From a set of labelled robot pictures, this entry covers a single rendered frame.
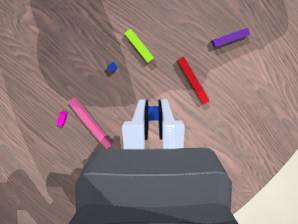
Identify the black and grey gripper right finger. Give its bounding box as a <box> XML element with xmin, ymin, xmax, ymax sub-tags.
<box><xmin>158</xmin><ymin>99</ymin><xmax>184</xmax><ymax>149</ymax></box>

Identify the magenta rod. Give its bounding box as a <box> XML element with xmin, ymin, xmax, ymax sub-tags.
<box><xmin>57</xmin><ymin>111</ymin><xmax>68</xmax><ymax>127</ymax></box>

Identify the small blue block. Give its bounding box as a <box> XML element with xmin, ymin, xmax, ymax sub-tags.
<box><xmin>148</xmin><ymin>106</ymin><xmax>159</xmax><ymax>121</ymax></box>
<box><xmin>107</xmin><ymin>62</ymin><xmax>118</xmax><ymax>72</ymax></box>

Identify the lime green rod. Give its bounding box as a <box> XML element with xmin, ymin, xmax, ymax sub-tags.
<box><xmin>124</xmin><ymin>29</ymin><xmax>153</xmax><ymax>62</ymax></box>

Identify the red rod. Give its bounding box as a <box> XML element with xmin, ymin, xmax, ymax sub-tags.
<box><xmin>177</xmin><ymin>57</ymin><xmax>209</xmax><ymax>105</ymax></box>

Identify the pink rod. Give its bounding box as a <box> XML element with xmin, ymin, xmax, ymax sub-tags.
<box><xmin>68</xmin><ymin>97</ymin><xmax>112</xmax><ymax>149</ymax></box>

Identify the purple rod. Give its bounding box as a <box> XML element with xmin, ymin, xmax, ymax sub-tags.
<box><xmin>211</xmin><ymin>28</ymin><xmax>250</xmax><ymax>47</ymax></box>

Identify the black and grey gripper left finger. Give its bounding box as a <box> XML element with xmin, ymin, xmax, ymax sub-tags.
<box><xmin>122</xmin><ymin>100</ymin><xmax>149</xmax><ymax>149</ymax></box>

